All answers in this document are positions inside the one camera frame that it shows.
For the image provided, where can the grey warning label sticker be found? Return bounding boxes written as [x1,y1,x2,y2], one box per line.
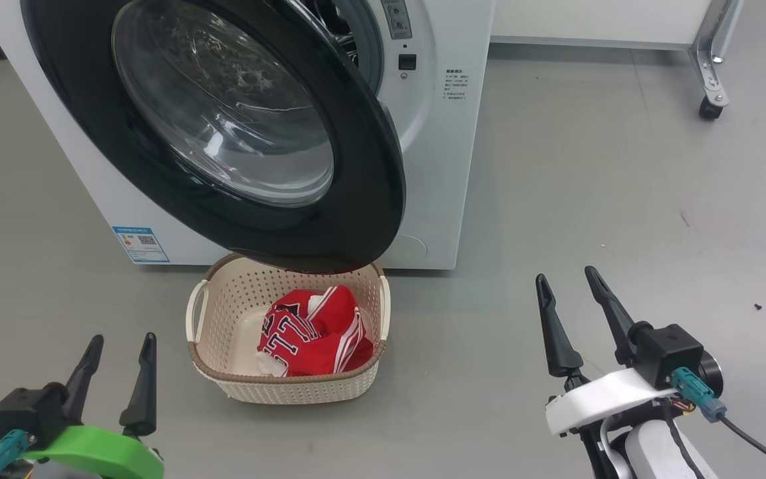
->
[381,0,414,39]

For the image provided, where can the white washing machine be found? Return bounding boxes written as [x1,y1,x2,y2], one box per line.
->
[0,0,497,270]

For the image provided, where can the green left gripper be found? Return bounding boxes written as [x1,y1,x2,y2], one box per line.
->
[24,333,164,479]

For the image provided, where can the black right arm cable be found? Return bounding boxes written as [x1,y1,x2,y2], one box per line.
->
[669,367,766,476]

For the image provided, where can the blue energy label sticker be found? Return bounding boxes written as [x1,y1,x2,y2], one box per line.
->
[112,226,171,264]

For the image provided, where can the red jersey with white stripes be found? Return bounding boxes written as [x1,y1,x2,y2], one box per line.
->
[257,286,375,378]

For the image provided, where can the metal cart leg with caster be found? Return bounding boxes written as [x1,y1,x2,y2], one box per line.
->
[689,0,746,122]

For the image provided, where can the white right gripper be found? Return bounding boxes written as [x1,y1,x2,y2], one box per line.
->
[536,266,680,436]

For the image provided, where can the red garment with white lettering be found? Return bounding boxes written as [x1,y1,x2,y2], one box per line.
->
[255,349,287,378]

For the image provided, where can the cream perforated laundry basket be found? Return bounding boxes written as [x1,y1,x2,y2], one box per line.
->
[186,253,392,404]

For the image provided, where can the black glass washing machine door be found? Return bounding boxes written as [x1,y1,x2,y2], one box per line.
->
[21,0,407,273]

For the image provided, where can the white cart panel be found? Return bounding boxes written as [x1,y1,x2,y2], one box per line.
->
[489,0,716,51]

